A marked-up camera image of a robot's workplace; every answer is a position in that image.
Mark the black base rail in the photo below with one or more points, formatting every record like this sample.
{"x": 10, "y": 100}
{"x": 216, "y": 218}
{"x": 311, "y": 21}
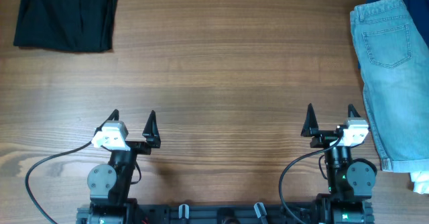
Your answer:
{"x": 221, "y": 214}

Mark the white garment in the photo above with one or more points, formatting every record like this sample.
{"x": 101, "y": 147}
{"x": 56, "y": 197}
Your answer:
{"x": 421, "y": 182}

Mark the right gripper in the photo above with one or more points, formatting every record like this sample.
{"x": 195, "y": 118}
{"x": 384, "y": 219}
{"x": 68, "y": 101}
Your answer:
{"x": 310, "y": 129}

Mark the black folded garment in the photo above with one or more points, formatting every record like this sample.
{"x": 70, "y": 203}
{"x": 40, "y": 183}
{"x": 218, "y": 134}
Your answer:
{"x": 66, "y": 25}

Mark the light blue denim shorts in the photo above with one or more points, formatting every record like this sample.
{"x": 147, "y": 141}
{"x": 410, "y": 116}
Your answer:
{"x": 396, "y": 103}

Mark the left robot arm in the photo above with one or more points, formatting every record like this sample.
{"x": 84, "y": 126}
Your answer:
{"x": 109, "y": 183}

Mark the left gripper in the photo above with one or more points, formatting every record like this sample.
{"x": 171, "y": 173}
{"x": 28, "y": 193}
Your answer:
{"x": 150, "y": 133}

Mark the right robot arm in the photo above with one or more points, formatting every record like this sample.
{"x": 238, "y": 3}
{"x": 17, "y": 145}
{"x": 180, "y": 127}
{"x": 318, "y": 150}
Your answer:
{"x": 350, "y": 181}

